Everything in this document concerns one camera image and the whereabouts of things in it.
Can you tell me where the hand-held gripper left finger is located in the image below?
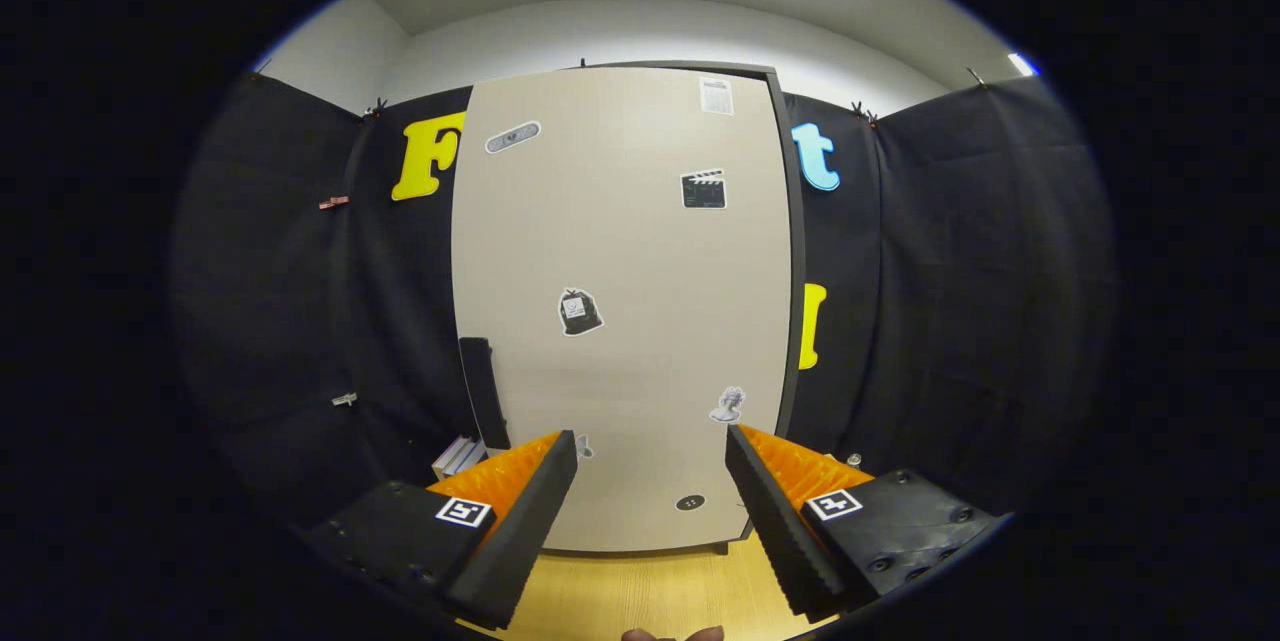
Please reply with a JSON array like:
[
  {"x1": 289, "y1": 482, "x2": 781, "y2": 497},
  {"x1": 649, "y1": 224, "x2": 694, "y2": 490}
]
[{"x1": 300, "y1": 429, "x2": 581, "y2": 632}]

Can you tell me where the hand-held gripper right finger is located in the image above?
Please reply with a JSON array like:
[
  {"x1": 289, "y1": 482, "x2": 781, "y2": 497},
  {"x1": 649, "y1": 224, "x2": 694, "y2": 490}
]
[{"x1": 724, "y1": 423, "x2": 1011, "y2": 622}]

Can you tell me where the black door handle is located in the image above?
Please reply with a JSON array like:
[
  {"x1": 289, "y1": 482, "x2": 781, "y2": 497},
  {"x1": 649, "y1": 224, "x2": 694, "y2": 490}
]
[{"x1": 458, "y1": 336, "x2": 512, "y2": 450}]

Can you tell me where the grey shoe cabinet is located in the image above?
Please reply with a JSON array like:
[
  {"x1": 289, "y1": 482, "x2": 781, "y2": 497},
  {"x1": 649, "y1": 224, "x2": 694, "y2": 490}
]
[{"x1": 575, "y1": 59, "x2": 807, "y2": 557}]

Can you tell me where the white book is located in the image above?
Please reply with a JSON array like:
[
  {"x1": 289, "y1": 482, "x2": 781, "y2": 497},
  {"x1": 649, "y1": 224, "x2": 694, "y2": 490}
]
[{"x1": 432, "y1": 436, "x2": 471, "y2": 480}]

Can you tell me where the black backdrop cloth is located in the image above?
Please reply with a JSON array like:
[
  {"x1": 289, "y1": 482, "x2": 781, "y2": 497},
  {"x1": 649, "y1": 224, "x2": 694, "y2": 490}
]
[{"x1": 172, "y1": 71, "x2": 1116, "y2": 532}]

